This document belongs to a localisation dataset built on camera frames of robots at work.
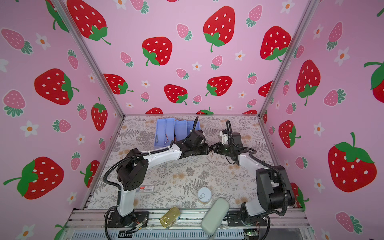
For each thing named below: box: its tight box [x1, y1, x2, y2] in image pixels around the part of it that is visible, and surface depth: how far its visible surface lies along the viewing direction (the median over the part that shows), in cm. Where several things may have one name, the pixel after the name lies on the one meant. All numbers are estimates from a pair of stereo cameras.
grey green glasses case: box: [201, 197, 230, 235], surface depth 75 cm
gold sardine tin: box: [159, 206, 181, 229], surface depth 72 cm
